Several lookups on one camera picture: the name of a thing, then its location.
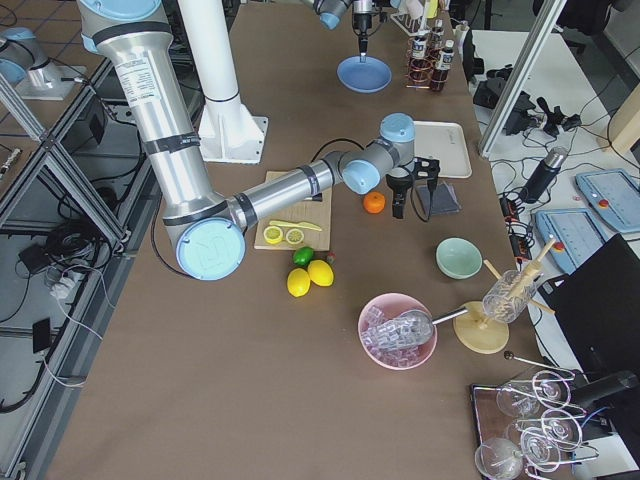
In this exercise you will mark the steel muddler black tip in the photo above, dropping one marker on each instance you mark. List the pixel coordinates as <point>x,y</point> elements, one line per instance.
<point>315,198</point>

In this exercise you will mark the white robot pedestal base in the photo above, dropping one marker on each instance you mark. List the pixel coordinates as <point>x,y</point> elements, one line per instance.
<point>229,132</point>

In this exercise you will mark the near teach pendant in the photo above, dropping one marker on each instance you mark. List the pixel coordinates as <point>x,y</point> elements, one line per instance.
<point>576,232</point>

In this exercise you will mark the pink ice bowl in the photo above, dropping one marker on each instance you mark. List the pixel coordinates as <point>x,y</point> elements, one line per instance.
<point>374,327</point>

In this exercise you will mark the wooden cup stand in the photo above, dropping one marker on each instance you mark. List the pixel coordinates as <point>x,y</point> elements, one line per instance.
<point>481,334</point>

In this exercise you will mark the grey folded cloth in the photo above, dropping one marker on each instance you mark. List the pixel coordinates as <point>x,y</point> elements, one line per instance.
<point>442,202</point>

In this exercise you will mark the wine glass rack tray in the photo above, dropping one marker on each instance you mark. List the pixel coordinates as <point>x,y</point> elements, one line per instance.
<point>529,427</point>

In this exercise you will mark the black laptop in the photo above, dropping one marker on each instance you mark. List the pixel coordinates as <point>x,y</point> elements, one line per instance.
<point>597,308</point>

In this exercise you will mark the teach pendant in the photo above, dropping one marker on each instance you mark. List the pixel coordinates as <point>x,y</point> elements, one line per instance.
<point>614,196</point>
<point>576,232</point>

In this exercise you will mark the steel ice scoop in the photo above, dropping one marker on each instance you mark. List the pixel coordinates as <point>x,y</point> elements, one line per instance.
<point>420,325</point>

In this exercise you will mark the cream rabbit tray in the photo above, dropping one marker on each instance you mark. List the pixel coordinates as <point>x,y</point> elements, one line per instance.
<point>445,142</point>

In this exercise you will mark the lower whole lemon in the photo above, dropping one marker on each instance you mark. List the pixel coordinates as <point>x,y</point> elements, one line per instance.
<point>298,282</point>

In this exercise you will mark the upper lemon slice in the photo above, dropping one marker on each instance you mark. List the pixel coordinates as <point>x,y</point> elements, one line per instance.
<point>294,236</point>

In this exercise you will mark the whole lemon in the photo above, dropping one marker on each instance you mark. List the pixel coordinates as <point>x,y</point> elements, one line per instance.
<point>298,282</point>
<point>320,273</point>

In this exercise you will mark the black thermos bottle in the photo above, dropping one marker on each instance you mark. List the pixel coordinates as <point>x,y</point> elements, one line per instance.
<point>546,171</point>

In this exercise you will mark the tea bottle left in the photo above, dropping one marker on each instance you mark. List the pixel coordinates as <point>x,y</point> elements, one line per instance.
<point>442,67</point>

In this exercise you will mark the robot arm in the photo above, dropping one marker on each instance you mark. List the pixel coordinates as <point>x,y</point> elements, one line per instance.
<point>205,228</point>
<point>331,12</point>

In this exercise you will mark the lower lemon half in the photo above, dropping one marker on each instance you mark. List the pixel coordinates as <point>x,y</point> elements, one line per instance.
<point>273,234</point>

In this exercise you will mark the tea bottle right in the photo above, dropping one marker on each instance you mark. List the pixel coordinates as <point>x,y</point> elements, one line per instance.
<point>435,40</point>

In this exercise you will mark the mint green bowl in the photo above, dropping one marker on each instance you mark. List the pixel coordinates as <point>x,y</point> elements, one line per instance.
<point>458,258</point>

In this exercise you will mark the clear glass mug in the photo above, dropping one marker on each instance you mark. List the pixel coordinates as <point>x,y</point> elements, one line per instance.
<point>509,296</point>

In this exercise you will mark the far teach pendant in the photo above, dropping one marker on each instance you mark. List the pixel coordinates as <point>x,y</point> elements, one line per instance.
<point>614,196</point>

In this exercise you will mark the upper whole lemon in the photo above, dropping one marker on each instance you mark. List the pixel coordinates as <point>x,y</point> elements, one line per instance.
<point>320,273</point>

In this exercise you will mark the orange mandarin fruit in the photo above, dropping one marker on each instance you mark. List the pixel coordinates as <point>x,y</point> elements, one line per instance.
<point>374,202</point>

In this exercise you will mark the tea bottle middle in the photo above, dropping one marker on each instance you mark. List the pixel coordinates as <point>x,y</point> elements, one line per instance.
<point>418,66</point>

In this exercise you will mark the copper wire bottle rack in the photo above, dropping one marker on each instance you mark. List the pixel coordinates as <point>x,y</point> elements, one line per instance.
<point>429,60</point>

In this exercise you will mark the green lime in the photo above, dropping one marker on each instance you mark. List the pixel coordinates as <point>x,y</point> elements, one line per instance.
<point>303,256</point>

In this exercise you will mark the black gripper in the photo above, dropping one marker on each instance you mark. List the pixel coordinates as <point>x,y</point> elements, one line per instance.
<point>362,19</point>
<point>398,187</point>

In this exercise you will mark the blue round plate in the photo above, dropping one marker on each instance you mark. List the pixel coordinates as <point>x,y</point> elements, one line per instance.
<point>365,75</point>

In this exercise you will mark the wooden cutting board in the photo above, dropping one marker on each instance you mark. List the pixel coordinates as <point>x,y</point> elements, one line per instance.
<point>290,213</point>

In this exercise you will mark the yellow plastic knife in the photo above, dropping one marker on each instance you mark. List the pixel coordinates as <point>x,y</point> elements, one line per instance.
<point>300,225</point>

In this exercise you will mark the tea bottle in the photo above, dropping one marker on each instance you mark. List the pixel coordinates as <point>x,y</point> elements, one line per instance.
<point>442,67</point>
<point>435,40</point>
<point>418,66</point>

